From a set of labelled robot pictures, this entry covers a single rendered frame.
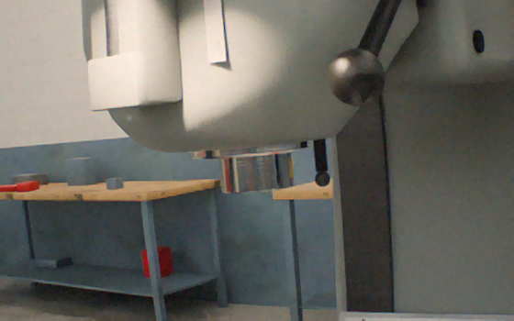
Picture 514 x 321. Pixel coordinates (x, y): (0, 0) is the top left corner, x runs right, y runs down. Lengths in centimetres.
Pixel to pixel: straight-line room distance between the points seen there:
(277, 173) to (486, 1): 23
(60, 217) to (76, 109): 93
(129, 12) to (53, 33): 658
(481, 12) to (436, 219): 33
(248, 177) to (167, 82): 10
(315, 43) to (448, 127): 44
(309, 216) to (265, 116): 506
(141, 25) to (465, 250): 54
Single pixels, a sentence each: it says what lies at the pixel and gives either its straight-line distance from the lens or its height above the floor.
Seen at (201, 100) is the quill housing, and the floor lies 134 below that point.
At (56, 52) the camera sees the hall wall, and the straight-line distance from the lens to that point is 702.
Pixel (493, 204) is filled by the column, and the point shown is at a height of 121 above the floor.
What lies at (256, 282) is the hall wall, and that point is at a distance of 587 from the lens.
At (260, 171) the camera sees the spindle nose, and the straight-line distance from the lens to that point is 56.
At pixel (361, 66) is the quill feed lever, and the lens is 43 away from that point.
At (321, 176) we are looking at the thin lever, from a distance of 55.
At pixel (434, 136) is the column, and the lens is 92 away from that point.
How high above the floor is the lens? 133
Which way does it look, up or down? 3 degrees down
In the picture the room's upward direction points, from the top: 5 degrees counter-clockwise
